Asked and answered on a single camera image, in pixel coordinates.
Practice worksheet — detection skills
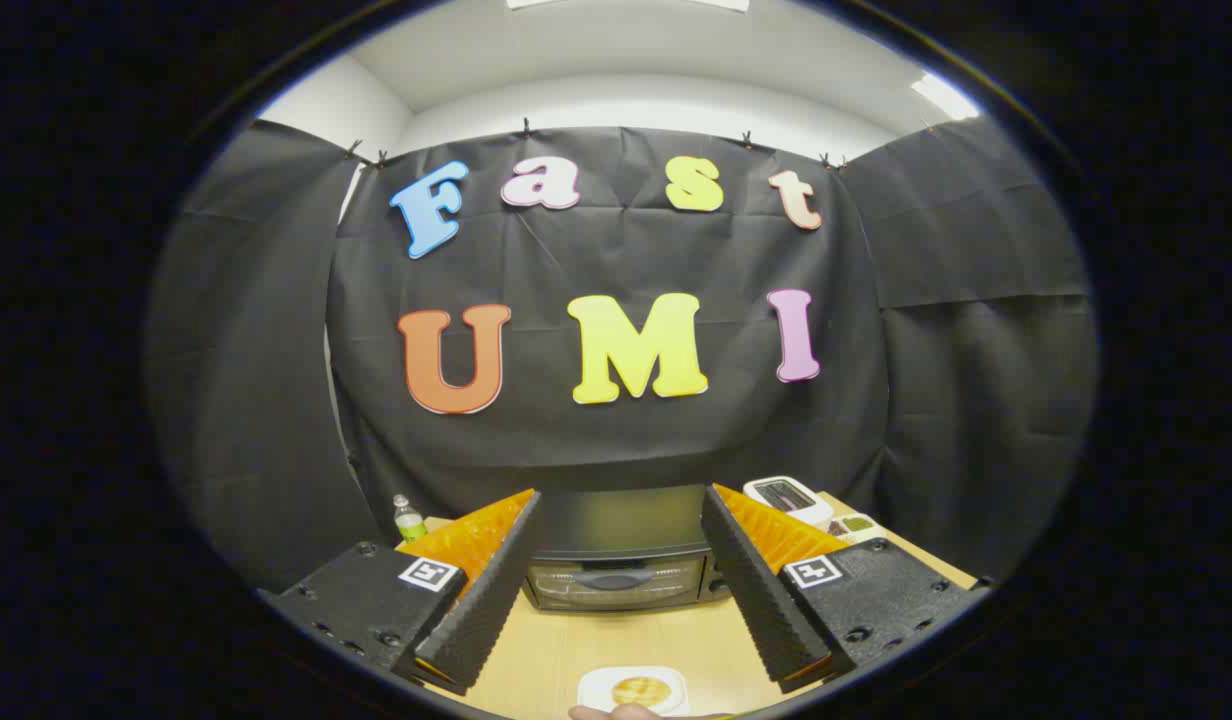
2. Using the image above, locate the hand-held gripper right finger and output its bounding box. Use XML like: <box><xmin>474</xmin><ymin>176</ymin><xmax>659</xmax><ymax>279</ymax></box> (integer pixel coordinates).
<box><xmin>700</xmin><ymin>484</ymin><xmax>993</xmax><ymax>695</ymax></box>

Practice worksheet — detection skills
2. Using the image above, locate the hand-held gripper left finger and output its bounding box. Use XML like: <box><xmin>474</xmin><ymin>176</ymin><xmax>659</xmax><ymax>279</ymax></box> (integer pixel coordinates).
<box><xmin>256</xmin><ymin>488</ymin><xmax>543</xmax><ymax>698</ymax></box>

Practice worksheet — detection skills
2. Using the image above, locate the black toaster oven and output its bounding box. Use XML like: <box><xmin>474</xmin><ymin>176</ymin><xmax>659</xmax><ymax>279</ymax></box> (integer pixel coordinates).
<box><xmin>522</xmin><ymin>485</ymin><xmax>733</xmax><ymax>613</ymax></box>

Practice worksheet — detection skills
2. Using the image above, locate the golden bread bun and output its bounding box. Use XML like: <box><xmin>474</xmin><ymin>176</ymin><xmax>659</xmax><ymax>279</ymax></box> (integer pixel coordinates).
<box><xmin>611</xmin><ymin>677</ymin><xmax>673</xmax><ymax>709</ymax></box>

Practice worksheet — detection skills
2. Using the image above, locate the white pop-up toaster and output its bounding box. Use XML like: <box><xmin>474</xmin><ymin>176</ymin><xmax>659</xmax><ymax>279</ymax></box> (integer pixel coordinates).
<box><xmin>743</xmin><ymin>476</ymin><xmax>835</xmax><ymax>531</ymax></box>

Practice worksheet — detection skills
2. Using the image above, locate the green drink bottle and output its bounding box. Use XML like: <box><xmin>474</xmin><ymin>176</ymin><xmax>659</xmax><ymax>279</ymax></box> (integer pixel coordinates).
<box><xmin>393</xmin><ymin>494</ymin><xmax>429</xmax><ymax>544</ymax></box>

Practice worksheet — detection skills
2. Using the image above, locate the white plate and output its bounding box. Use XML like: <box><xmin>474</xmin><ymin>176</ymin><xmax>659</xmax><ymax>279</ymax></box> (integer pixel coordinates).
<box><xmin>577</xmin><ymin>666</ymin><xmax>691</xmax><ymax>718</ymax></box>

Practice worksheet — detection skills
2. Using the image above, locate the ceiling light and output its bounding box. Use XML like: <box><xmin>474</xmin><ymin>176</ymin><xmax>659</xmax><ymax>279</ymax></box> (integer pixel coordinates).
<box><xmin>911</xmin><ymin>72</ymin><xmax>981</xmax><ymax>122</ymax></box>

